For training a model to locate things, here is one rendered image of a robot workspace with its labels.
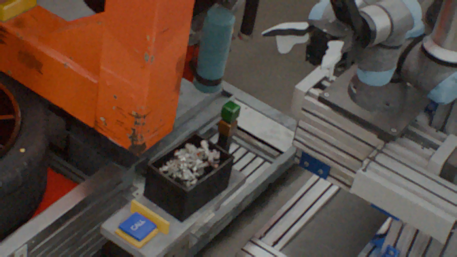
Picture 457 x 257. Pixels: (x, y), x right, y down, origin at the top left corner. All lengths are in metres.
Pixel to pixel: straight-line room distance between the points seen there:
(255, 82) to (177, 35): 1.40
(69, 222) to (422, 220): 0.94
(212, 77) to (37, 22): 0.54
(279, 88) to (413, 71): 1.57
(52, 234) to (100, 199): 0.19
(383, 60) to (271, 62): 1.95
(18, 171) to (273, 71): 1.62
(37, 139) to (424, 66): 1.04
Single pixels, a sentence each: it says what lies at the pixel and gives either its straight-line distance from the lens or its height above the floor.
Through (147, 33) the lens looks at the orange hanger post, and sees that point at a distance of 2.16.
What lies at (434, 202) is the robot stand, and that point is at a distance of 2.17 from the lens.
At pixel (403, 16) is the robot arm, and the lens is 1.79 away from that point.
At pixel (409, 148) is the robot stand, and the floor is 0.76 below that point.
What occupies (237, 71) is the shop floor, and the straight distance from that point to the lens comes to 3.66.
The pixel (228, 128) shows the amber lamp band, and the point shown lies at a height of 0.60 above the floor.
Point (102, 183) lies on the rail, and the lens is 2.49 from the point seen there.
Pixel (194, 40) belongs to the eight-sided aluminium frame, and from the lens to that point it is 2.71.
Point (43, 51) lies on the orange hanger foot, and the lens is 2.47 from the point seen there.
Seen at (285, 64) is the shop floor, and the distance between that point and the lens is 3.76.
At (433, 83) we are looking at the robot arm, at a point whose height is 0.99.
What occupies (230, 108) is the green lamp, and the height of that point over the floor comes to 0.66.
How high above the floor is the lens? 2.11
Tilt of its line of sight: 39 degrees down
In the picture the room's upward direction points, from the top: 12 degrees clockwise
